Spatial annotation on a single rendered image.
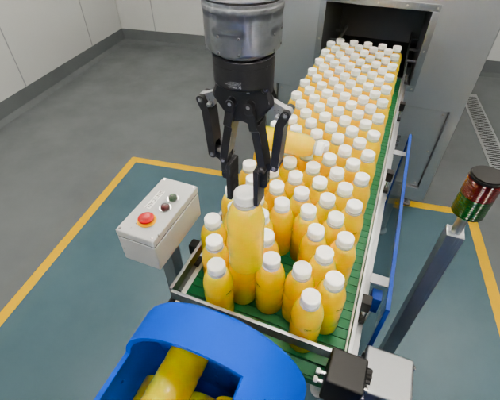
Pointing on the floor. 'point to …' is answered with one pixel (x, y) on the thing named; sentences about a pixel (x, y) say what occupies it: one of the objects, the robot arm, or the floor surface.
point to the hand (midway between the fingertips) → (245, 181)
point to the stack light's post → (423, 286)
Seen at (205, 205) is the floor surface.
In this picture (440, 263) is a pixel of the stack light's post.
